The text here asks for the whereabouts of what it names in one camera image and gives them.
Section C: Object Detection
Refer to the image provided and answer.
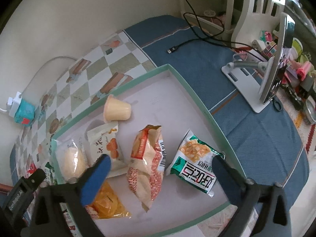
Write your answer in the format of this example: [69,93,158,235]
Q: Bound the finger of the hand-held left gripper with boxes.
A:
[23,168,46,191]

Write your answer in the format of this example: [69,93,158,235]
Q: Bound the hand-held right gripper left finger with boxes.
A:
[30,154,112,237]

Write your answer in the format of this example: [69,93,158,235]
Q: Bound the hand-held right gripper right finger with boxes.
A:
[212,155,292,237]

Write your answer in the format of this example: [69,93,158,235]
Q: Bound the yellow soft bread packet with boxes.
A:
[85,180,132,220]

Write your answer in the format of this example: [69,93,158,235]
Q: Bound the round bun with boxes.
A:
[51,138,89,184]

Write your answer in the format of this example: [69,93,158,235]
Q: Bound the green white cracker packet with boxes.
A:
[165,128,226,198]

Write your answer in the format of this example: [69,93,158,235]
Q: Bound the white snack packet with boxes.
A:
[87,123,127,178]

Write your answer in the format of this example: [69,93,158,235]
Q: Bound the orange snack packet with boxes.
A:
[126,125,166,213]

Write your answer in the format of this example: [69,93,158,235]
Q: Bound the dark red snack packet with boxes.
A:
[58,209,77,235]

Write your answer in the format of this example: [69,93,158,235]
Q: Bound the peach jelly cup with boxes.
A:
[103,95,132,122]

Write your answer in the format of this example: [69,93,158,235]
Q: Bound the teal rimmed white tray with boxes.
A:
[51,64,247,237]

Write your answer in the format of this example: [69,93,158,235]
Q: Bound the teal box with red crab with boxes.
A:
[14,98,35,126]

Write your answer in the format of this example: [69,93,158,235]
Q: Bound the white power strip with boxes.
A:
[6,91,23,116]

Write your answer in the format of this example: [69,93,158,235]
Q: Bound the black scissors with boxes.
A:
[272,96,283,111]

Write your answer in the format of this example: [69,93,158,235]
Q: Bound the white phone stand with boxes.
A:
[221,59,274,114]

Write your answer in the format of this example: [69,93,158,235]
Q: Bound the round metal tin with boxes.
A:
[305,99,316,124]

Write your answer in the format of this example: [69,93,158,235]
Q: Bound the phone on stand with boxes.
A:
[258,13,295,104]

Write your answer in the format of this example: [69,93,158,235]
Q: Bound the pink plastic item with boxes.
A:
[296,63,314,79]

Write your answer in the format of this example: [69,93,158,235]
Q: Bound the white tape roll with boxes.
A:
[252,39,268,51]

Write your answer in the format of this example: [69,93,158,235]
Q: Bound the green cup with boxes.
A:
[291,38,304,60]

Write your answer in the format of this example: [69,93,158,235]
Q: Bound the white plastic chair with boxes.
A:
[223,0,287,43]

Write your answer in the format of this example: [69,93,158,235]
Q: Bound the white power cable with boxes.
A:
[0,56,77,113]

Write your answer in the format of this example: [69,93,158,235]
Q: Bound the black charging cable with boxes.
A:
[166,0,255,55]

